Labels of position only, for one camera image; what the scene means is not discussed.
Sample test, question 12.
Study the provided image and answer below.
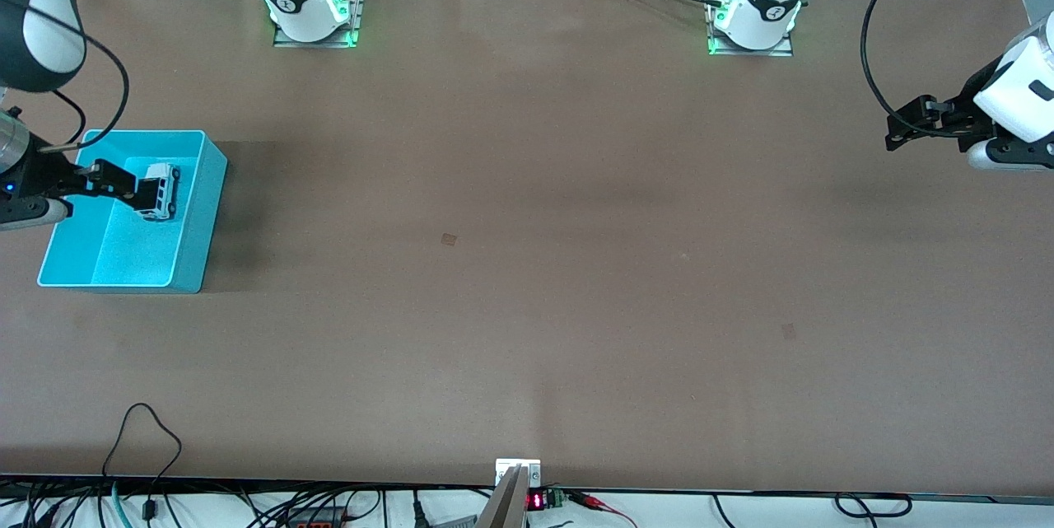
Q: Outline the white jeep toy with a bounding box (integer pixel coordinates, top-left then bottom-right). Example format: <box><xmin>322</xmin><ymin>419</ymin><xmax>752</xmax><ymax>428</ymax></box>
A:
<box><xmin>134</xmin><ymin>163</ymin><xmax>181</xmax><ymax>222</ymax></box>

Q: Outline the turquoise plastic bin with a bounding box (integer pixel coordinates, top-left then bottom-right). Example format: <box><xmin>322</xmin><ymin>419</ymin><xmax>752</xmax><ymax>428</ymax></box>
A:
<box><xmin>37</xmin><ymin>129</ymin><xmax>229</xmax><ymax>294</ymax></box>

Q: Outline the red clip lead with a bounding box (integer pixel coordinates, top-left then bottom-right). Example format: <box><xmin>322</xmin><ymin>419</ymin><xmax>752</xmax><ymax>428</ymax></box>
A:
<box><xmin>568</xmin><ymin>491</ymin><xmax>639</xmax><ymax>528</ymax></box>

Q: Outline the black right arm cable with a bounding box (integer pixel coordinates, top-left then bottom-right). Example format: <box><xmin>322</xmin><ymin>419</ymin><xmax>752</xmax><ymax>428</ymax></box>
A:
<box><xmin>23</xmin><ymin>1</ymin><xmax>131</xmax><ymax>154</ymax></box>
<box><xmin>4</xmin><ymin>87</ymin><xmax>87</xmax><ymax>148</ymax></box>

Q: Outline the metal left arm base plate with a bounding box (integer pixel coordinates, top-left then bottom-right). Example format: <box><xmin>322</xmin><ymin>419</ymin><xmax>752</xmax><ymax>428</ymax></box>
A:
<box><xmin>706</xmin><ymin>0</ymin><xmax>796</xmax><ymax>58</ymax></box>

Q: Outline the thin black looped cable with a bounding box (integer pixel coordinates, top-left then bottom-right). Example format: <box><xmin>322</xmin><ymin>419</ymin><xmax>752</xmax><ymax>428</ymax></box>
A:
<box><xmin>103</xmin><ymin>403</ymin><xmax>184</xmax><ymax>522</ymax></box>

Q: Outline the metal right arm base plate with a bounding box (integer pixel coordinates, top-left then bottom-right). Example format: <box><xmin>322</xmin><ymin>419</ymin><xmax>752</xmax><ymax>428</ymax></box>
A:
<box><xmin>272</xmin><ymin>0</ymin><xmax>369</xmax><ymax>49</ymax></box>

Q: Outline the black coiled cable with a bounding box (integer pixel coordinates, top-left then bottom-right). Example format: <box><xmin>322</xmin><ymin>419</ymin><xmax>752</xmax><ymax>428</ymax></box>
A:
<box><xmin>834</xmin><ymin>493</ymin><xmax>913</xmax><ymax>519</ymax></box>

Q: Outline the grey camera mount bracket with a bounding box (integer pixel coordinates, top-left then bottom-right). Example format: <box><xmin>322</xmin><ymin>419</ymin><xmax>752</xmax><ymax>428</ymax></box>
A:
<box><xmin>476</xmin><ymin>459</ymin><xmax>543</xmax><ymax>528</ymax></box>

